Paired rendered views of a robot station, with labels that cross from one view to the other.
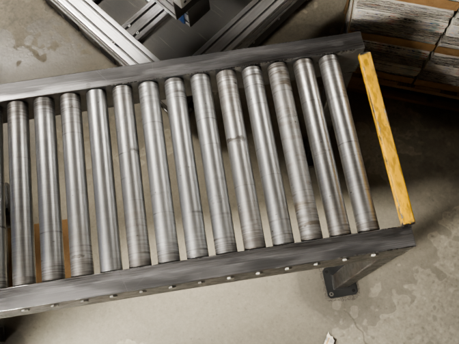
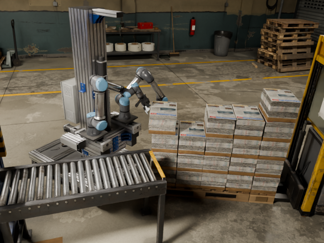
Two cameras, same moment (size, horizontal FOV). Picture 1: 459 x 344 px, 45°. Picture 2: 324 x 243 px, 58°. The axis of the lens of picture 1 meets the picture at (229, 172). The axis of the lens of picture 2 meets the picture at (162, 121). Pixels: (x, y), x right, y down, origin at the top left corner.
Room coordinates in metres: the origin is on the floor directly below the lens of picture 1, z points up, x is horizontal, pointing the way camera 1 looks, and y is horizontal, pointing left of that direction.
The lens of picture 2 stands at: (-1.69, 0.13, 2.35)
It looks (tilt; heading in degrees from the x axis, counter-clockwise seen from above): 27 degrees down; 346
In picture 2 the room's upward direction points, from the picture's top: 3 degrees clockwise
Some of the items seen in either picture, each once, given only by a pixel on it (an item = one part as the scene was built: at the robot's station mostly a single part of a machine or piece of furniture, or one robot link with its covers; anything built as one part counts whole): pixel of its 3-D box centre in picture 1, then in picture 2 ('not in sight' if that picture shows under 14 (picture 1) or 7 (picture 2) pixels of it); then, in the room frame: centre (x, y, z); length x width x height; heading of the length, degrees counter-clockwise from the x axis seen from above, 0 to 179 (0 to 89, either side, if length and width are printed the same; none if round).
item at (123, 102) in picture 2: not in sight; (124, 103); (1.45, -0.18, 0.98); 0.13 x 0.12 x 0.14; 14
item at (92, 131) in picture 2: not in sight; (93, 128); (1.11, 0.18, 0.87); 0.15 x 0.15 x 0.10
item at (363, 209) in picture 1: (347, 140); (147, 167); (0.46, -0.29, 0.77); 0.47 x 0.05 x 0.05; 5
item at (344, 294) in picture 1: (340, 280); not in sight; (0.22, -0.37, 0.01); 0.14 x 0.13 x 0.01; 5
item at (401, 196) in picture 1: (385, 135); (156, 164); (0.46, -0.37, 0.81); 0.43 x 0.03 x 0.02; 5
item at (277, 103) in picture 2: not in sight; (267, 147); (0.79, -1.73, 0.65); 0.39 x 0.30 x 1.29; 163
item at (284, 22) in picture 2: not in sight; (285, 43); (6.20, -5.51, 0.65); 1.33 x 0.94 x 1.30; 99
